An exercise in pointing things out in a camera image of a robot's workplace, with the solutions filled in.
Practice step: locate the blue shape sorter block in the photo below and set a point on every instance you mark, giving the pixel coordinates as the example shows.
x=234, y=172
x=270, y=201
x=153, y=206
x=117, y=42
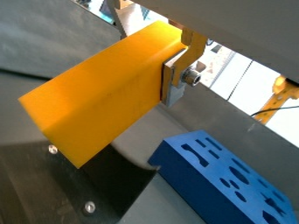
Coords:
x=225, y=191

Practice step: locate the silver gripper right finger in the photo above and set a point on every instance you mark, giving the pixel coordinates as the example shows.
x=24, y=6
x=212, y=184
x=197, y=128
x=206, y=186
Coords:
x=180, y=70

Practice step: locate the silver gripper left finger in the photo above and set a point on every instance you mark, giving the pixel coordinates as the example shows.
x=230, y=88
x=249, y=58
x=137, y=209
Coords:
x=116, y=13

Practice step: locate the yellow arch block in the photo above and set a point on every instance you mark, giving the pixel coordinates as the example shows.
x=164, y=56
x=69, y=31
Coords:
x=86, y=106

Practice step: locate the yellow perforated rail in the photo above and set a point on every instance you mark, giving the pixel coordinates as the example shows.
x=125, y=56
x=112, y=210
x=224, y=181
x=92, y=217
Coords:
x=285, y=90

